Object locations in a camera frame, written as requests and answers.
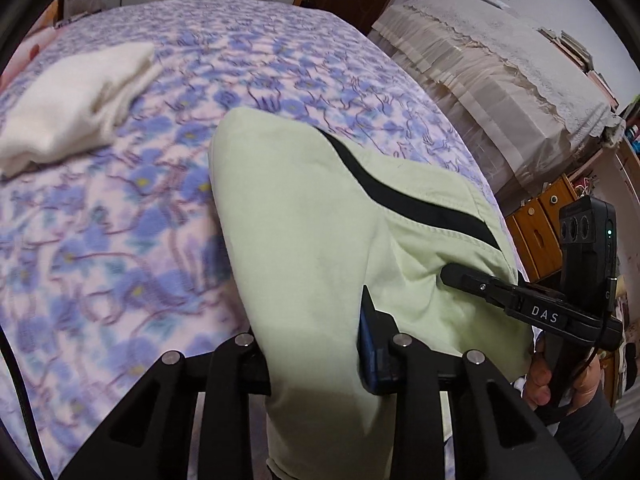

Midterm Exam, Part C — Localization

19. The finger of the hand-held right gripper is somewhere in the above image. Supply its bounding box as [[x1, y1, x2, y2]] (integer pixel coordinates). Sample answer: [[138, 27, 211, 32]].
[[440, 262, 525, 311]]

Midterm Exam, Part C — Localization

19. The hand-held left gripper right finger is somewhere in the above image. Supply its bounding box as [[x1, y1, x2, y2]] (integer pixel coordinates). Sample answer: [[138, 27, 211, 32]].
[[357, 285, 583, 480]]

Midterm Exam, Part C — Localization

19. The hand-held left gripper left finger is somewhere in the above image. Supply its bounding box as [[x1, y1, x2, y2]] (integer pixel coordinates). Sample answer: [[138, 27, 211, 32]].
[[60, 332, 273, 480]]

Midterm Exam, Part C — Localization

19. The green and black hooded jacket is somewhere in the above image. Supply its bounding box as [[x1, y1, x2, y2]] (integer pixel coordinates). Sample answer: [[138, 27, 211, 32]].
[[207, 107, 533, 480]]

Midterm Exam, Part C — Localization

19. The person's right forearm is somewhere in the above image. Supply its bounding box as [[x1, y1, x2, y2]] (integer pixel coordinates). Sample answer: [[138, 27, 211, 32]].
[[554, 385, 627, 480]]

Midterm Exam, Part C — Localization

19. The person's right hand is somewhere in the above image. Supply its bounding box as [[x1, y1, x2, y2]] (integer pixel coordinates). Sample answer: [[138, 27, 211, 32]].
[[522, 337, 614, 423]]

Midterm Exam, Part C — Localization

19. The wooden drawer cabinet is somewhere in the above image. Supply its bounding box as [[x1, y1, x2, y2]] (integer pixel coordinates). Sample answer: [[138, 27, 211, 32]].
[[505, 175, 583, 283]]

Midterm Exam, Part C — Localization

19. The stack of books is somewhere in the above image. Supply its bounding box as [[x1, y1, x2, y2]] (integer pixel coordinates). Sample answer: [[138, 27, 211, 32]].
[[537, 27, 621, 111]]

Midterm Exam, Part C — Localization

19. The lace-covered beige furniture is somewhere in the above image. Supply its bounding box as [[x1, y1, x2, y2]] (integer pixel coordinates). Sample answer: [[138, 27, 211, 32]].
[[367, 0, 626, 206]]

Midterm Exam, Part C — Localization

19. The folded white fleece garment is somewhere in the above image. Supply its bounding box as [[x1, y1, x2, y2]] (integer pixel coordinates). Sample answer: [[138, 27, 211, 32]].
[[0, 41, 163, 178]]

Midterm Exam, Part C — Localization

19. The black cable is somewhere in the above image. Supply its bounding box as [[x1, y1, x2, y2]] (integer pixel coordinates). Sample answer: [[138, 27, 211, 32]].
[[0, 330, 53, 480]]

